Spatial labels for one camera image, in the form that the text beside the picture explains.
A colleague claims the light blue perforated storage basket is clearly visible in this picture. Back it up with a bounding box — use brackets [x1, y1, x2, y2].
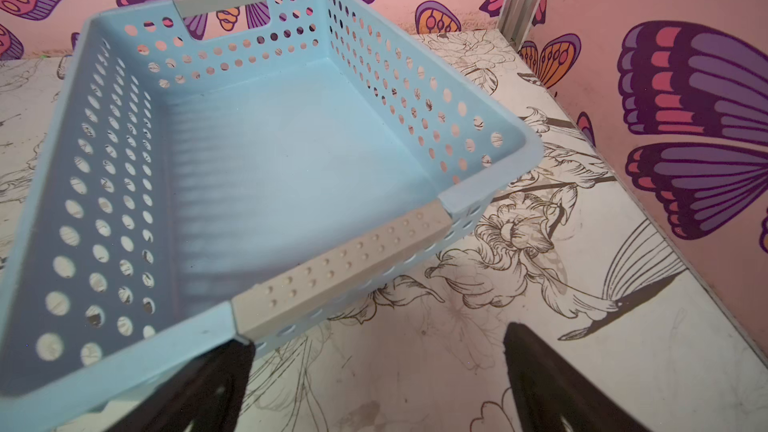
[1, 0, 543, 431]

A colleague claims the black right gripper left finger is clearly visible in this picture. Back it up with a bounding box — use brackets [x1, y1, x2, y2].
[110, 340, 255, 431]

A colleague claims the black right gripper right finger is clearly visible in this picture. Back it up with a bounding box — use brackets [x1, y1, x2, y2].
[504, 323, 646, 431]

